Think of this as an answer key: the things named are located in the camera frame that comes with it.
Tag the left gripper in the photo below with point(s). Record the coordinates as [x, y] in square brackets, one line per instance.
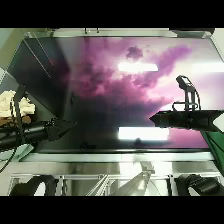
[54, 129]

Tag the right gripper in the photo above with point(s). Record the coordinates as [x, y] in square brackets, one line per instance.
[186, 119]

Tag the cream garment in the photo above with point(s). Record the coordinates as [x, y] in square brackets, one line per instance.
[10, 104]

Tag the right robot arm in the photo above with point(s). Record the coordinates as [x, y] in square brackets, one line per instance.
[201, 185]

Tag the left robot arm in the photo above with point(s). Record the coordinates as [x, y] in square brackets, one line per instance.
[30, 132]

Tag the pale green garment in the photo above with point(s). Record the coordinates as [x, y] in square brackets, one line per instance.
[24, 150]

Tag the dark green garment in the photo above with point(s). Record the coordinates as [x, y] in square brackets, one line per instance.
[216, 150]

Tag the brown garment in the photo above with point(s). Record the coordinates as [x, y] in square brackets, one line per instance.
[7, 120]

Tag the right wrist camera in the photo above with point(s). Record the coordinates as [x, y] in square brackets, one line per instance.
[187, 89]

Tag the silver frame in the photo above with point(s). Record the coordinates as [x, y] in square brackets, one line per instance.
[110, 166]

